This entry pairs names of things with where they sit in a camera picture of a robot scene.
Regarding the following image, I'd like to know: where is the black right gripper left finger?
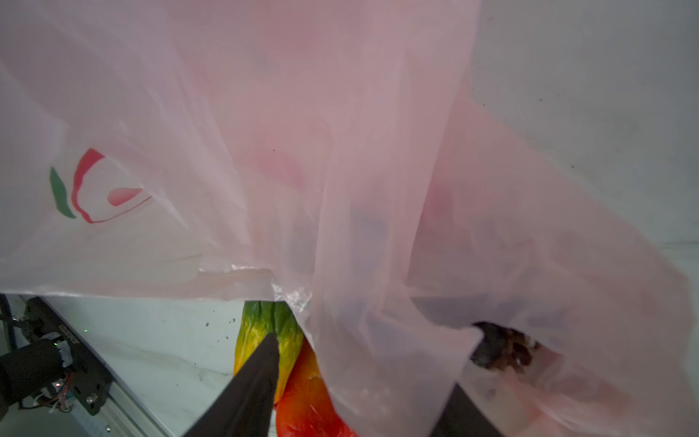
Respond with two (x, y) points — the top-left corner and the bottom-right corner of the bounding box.
(185, 333), (280, 437)

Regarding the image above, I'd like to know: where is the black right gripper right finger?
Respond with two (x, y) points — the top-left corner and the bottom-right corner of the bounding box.
(431, 384), (503, 437)

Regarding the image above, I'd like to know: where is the red orange pepper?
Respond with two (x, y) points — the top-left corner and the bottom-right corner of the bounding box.
(276, 341), (357, 437)

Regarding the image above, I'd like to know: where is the green yellow mango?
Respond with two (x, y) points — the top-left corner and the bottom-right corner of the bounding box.
(234, 300), (305, 405)

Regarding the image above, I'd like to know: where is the pink plastic bag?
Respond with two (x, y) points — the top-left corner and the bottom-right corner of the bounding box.
(1, 1), (698, 436)

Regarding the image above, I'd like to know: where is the dark purple grape bunch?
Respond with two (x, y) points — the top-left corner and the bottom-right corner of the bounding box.
(471, 322), (542, 374)

